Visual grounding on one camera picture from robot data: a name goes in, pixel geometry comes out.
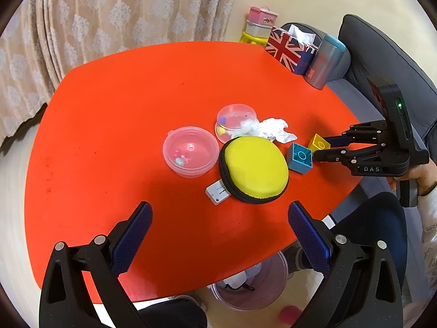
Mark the grey teal tumbler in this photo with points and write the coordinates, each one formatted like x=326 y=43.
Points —
x=324 y=61

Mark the red table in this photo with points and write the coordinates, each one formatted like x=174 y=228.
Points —
x=102 y=10

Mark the pink object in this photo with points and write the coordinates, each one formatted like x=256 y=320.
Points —
x=291 y=314

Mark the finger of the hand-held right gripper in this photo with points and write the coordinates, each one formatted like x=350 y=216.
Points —
x=329 y=155
x=336 y=140

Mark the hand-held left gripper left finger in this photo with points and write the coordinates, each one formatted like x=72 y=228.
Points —
x=135 y=239

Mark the grey sofa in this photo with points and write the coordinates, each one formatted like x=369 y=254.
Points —
x=382 y=58

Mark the yellow toy block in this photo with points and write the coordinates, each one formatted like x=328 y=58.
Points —
x=319 y=141

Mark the person's left leg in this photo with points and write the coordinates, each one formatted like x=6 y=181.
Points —
x=174 y=314

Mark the clear plastic bowl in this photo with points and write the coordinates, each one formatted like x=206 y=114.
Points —
x=237 y=121

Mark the blue toy block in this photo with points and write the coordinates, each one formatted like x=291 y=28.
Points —
x=300 y=159

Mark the person's right forearm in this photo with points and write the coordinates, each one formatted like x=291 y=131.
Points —
x=430 y=225

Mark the white storage box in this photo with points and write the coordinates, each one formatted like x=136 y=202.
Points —
x=257 y=29

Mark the yellow plastic container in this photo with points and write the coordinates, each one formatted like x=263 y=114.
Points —
x=252 y=38

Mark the white tissue sheet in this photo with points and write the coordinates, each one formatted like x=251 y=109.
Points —
x=302 y=35

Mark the small white card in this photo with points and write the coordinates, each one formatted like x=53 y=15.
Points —
x=216 y=193

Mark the flag print tissue box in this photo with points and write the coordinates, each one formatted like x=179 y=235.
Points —
x=285 y=53

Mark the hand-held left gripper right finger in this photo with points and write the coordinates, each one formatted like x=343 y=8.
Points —
x=309 y=235

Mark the person's right hand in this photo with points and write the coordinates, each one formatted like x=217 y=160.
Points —
x=426 y=177

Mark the clear plastic trash bin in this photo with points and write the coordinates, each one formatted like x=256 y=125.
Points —
x=269 y=280

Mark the clear lidded round container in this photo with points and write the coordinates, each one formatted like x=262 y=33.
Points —
x=189 y=152

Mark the yellow round zip case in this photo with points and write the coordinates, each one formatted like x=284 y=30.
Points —
x=254 y=167

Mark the pink storage box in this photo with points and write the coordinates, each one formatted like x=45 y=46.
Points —
x=263 y=15

